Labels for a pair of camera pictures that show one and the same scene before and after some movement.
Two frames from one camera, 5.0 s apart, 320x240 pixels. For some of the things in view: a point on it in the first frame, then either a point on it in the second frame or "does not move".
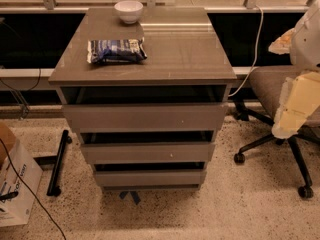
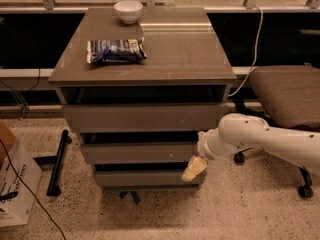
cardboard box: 19,172 does not move
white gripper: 307,44 -> 204,147
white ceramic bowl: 129,10 does not move
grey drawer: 151,152 does not move
